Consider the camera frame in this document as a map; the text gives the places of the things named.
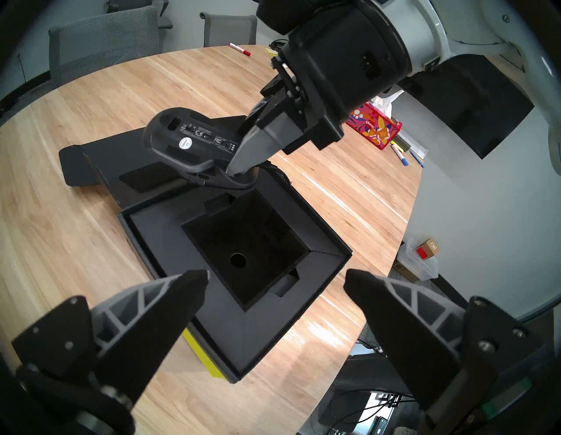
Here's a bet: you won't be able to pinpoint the black cardboard box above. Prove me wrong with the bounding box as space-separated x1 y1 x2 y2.
58 115 353 384

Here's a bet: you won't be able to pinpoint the grey office chair with armrests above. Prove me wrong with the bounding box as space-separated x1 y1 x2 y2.
107 0 174 29

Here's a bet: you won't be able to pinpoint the small brown cardboard box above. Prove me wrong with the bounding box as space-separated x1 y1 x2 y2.
416 238 440 260

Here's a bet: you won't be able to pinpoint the large black wall screen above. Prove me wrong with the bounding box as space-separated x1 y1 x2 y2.
397 55 535 159

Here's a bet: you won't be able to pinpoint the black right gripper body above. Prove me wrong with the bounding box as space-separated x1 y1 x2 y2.
272 0 413 150

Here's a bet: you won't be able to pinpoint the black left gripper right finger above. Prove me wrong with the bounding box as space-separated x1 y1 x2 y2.
343 268 548 435

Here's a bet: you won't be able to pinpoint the tangled black cables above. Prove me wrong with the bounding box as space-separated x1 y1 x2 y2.
331 388 419 435

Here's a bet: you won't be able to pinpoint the clear plastic storage bin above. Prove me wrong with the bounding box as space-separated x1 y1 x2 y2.
397 239 440 282

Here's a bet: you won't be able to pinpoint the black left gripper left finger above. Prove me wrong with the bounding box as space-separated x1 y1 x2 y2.
9 269 210 408

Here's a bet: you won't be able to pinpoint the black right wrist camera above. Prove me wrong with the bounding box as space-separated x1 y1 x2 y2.
254 0 351 36

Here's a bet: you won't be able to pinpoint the colourful floral tissue box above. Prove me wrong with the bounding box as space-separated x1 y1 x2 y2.
346 90 404 151

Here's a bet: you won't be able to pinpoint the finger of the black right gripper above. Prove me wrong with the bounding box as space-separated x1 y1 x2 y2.
225 116 308 176
236 96 286 135

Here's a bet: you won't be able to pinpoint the blue capped white marker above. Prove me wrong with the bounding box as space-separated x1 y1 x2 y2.
390 143 411 168

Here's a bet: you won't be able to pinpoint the lime green sticky note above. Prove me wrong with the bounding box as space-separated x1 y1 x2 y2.
182 328 225 379

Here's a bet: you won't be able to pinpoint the grey ribbed mesh chair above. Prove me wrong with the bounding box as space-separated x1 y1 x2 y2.
48 5 161 88

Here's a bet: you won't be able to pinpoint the black wired computer mouse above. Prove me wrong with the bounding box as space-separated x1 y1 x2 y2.
142 107 266 190

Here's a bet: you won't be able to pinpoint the white paper sheet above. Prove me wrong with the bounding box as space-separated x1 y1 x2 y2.
403 132 429 161

